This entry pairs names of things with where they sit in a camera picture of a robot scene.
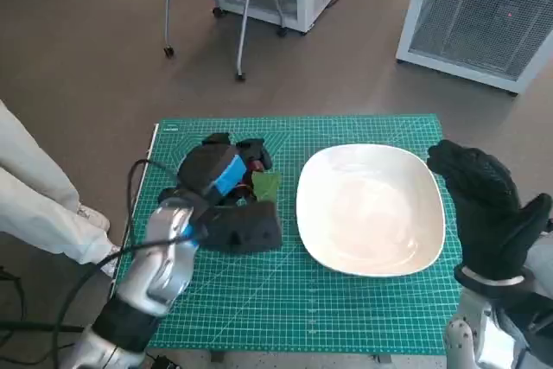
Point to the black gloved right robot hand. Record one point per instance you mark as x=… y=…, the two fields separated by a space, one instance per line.
x=488 y=213

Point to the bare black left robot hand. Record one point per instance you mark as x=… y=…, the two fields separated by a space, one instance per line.
x=207 y=170

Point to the red toy grape bunch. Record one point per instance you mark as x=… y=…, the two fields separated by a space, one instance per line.
x=265 y=185

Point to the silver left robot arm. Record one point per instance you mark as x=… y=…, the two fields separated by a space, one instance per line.
x=160 y=265

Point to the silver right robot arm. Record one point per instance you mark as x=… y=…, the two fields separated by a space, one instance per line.
x=460 y=339

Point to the white rounded square plate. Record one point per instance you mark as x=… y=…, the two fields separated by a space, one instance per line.
x=371 y=213

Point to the green cutting mat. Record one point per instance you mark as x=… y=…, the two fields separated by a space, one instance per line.
x=268 y=295

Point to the white mesh cabinet, red light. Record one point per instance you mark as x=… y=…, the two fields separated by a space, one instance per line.
x=475 y=23

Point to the black stand bar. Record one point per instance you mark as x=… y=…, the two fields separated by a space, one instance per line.
x=34 y=327

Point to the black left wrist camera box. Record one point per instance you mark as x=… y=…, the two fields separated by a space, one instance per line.
x=246 y=226

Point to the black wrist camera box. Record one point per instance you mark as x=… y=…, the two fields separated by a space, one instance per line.
x=246 y=226
x=533 y=326

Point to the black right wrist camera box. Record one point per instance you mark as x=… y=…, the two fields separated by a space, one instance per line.
x=533 y=326

